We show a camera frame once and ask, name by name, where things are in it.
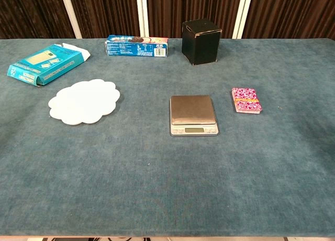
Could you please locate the teal cardboard box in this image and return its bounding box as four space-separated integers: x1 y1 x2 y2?
6 42 91 87

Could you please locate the blue cookie box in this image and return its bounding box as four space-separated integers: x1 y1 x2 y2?
105 35 169 58

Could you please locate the teal table cloth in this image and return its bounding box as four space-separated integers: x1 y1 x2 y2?
0 38 335 237

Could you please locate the white flower-shaped coaster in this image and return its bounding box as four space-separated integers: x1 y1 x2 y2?
48 79 121 126

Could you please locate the black cube box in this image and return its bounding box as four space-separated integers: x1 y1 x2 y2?
181 18 223 67

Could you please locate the silver digital kitchen scale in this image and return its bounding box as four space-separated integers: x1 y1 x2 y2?
169 95 220 137

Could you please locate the pink patterned small pack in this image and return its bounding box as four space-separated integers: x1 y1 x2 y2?
231 87 263 114

